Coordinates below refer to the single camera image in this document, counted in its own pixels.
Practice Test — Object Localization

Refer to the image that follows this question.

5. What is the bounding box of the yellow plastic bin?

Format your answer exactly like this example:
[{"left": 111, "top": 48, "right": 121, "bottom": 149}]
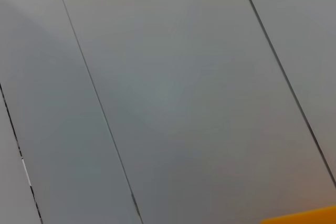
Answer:
[{"left": 258, "top": 205, "right": 336, "bottom": 224}]

